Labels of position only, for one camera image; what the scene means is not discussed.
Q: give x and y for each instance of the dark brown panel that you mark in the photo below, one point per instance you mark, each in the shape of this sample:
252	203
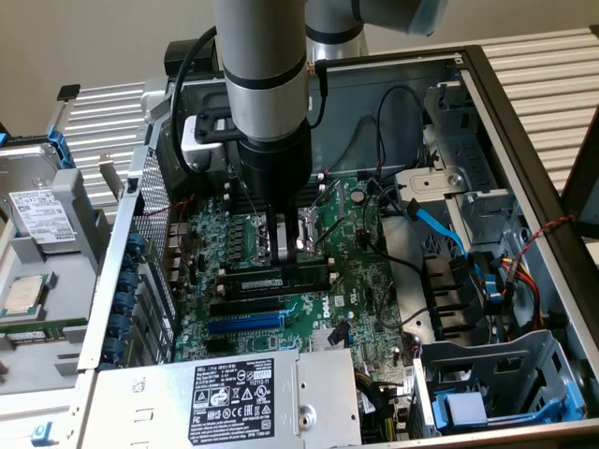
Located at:
582	187

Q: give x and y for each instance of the blue expansion slot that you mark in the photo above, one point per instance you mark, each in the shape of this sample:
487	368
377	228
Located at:
245	323

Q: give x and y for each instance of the short black expansion slot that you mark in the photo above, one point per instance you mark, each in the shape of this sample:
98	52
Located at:
217	345

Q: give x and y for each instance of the blue card retainer clip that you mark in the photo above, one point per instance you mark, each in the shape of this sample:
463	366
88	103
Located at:
136	244
120	326
128	280
124	304
113	349

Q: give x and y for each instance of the round coin battery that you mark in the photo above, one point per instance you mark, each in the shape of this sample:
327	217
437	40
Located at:
358	194

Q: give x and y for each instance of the black box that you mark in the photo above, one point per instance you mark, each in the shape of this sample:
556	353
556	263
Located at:
201	64

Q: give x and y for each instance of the grey parts rack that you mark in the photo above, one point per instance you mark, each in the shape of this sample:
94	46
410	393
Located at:
75	290

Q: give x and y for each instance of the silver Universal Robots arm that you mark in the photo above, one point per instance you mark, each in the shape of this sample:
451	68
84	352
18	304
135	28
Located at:
262	47

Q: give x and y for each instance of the silver CPU chip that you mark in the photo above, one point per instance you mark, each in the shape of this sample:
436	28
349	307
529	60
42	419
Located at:
23	295

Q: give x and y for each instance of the grey disk bay cage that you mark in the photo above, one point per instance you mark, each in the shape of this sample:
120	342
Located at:
505	369

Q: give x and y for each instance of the thin metal locking lever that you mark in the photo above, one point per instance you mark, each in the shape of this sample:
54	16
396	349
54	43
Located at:
239	184
334	231

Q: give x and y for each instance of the silver power supply unit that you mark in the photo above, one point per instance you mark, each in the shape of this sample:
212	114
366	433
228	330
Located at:
140	411

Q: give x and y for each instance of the metal CPU socket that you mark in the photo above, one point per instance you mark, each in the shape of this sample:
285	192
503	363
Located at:
310	229

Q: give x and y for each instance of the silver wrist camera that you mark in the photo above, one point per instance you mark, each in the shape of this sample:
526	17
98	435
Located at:
201	149

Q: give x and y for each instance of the grey optical drive bay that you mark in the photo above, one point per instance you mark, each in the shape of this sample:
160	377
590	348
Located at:
472	154

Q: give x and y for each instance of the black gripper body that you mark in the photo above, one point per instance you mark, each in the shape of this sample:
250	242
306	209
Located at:
276	168

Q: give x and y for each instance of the blue disk bay latch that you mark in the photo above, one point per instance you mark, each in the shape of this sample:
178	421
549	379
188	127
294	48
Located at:
463	409

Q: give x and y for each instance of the small blue table latch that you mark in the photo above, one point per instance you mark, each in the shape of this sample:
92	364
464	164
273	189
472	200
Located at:
42	433

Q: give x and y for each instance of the silver expansion card bracket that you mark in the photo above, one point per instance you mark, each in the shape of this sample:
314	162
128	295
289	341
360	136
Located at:
112	178

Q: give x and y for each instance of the black end cap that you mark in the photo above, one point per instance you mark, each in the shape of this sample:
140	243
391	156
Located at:
68	91

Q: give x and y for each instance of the green Dell motherboard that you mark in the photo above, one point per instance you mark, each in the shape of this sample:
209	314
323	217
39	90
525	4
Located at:
355	262

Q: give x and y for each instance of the black fan shroud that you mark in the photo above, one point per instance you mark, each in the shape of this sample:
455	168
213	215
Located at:
451	294

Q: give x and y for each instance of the small silver heatsink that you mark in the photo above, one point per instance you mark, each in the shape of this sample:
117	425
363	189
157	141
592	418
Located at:
320	341

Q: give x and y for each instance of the blue disk caddy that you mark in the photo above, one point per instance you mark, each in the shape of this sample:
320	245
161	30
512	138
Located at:
58	145

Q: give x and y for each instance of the silver hard disk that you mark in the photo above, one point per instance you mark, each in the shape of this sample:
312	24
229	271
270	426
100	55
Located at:
42	215

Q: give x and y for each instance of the open grey PC case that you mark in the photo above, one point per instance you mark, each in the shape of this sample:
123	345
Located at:
337	84

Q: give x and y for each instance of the long black expansion slot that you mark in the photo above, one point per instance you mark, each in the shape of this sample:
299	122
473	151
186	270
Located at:
243	307

